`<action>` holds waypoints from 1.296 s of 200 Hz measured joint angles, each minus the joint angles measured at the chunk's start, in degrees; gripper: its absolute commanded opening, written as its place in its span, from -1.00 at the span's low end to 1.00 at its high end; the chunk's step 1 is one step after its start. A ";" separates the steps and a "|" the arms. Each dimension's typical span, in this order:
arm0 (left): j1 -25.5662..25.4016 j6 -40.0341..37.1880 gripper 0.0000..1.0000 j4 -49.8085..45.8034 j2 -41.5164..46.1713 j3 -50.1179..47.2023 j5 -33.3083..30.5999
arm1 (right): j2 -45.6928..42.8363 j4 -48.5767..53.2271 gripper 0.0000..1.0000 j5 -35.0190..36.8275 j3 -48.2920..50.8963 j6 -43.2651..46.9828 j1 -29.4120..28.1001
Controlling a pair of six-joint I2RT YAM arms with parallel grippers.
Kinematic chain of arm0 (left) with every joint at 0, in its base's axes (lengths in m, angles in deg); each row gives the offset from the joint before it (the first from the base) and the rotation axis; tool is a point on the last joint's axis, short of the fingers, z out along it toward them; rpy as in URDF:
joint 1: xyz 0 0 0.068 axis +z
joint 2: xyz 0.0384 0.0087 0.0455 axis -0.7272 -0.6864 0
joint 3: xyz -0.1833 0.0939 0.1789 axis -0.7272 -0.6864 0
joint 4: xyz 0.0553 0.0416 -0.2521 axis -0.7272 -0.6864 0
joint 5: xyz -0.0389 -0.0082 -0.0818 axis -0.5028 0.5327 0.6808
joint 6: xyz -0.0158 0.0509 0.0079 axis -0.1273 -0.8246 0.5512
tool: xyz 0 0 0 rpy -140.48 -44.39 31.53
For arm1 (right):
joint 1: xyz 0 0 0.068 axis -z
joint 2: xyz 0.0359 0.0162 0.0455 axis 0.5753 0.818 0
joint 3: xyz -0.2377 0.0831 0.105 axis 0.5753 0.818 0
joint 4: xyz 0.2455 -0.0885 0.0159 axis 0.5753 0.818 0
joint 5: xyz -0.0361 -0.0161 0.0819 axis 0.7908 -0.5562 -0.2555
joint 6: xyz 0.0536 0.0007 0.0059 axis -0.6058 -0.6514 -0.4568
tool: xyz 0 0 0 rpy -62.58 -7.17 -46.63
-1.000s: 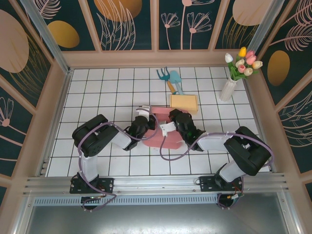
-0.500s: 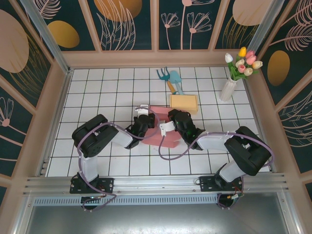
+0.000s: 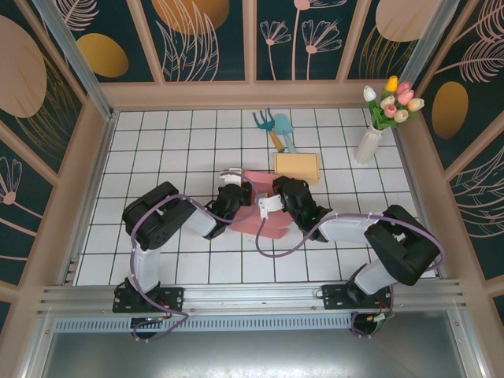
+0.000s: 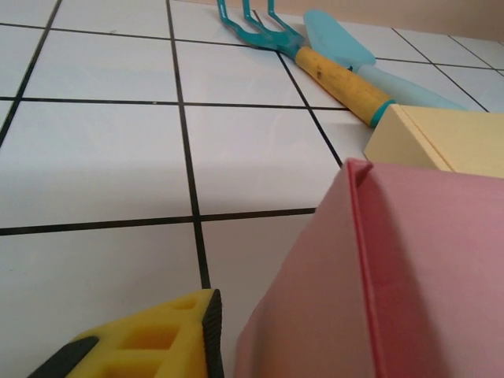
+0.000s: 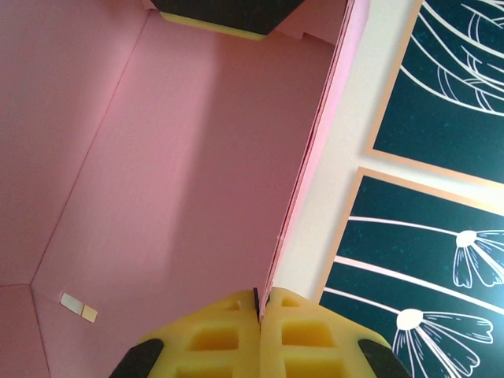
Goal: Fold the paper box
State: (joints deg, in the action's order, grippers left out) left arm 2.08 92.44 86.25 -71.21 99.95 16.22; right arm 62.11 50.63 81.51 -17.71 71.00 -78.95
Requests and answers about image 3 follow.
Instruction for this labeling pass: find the light blue trowel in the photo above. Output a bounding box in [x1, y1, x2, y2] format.
[274, 113, 298, 154]

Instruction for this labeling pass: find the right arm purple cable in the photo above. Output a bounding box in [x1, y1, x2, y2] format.
[255, 210, 441, 339]

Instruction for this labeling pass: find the yellow paper box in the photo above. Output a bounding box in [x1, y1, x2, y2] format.
[274, 152, 321, 186]

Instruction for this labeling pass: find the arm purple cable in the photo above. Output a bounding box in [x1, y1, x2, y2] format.
[255, 210, 441, 339]
[129, 171, 259, 342]

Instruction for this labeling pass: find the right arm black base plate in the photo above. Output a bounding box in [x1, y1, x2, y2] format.
[321, 283, 395, 310]

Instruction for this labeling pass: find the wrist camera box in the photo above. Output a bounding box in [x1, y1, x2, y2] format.
[218, 168, 247, 187]
[257, 194, 285, 221]

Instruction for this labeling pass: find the slotted grey cable duct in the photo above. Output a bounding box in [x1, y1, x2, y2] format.
[53, 314, 454, 334]

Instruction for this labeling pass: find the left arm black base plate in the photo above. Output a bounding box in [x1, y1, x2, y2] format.
[113, 286, 186, 314]

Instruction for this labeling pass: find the teal rake with wooden handle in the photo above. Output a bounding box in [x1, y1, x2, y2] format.
[252, 108, 287, 154]

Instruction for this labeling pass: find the aluminium corner post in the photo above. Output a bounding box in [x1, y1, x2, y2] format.
[33, 0, 119, 119]
[397, 0, 460, 86]

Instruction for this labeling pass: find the white ribbed vase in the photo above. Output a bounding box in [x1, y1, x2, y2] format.
[354, 126, 385, 163]

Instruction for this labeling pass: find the pink paper box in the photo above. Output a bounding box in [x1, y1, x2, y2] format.
[228, 169, 295, 240]

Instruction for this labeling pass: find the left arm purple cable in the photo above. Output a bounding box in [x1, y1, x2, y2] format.
[129, 171, 259, 342]

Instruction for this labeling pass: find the aluminium side rail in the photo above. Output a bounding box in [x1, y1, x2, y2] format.
[58, 111, 120, 285]
[387, 112, 448, 279]

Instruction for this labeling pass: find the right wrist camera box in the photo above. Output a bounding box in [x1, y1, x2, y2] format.
[257, 194, 285, 221]

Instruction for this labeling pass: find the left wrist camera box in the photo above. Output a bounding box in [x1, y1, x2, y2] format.
[218, 168, 247, 187]

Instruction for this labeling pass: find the grey metal sheet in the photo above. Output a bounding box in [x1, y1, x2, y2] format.
[23, 330, 485, 378]

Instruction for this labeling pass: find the tulip bouquet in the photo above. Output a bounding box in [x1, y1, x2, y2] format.
[361, 75, 426, 132]

